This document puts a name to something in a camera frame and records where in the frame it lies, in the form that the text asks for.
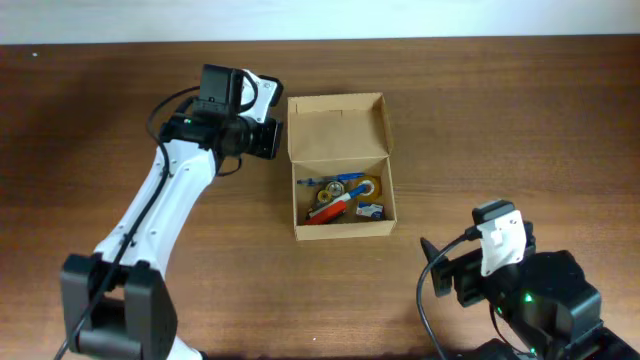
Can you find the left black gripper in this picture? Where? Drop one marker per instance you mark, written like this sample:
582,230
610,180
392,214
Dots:
272,138

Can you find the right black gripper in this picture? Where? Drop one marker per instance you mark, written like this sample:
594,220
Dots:
445,275

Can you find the brown cardboard box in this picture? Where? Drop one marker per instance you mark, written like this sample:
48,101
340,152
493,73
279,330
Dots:
336,134

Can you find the yellow black correction tape dispenser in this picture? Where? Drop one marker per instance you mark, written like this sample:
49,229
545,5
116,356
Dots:
328,192

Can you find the blue ballpoint pen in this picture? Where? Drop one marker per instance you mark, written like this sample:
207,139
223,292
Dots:
313,181

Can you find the blue white staples box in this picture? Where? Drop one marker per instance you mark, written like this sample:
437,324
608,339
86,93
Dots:
370,210

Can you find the orange red stapler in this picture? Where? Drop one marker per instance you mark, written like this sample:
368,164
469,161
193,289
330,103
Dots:
327,214

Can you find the blue white marker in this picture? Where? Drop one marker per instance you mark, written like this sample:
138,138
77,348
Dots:
361,189

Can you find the yellow adhesive tape roll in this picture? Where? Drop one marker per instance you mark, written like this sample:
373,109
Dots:
376,191

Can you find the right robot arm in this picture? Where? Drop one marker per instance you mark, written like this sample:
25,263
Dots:
545,299

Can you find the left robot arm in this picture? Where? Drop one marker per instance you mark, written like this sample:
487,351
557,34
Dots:
116,304

